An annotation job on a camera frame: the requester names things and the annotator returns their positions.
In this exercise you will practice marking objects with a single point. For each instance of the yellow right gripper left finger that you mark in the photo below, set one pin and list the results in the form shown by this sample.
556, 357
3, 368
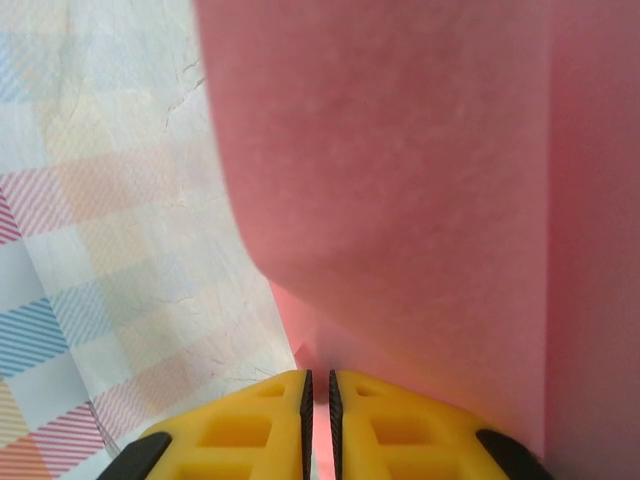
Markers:
235, 440

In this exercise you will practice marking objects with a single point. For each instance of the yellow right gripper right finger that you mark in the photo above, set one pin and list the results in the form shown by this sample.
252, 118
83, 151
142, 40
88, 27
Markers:
410, 440

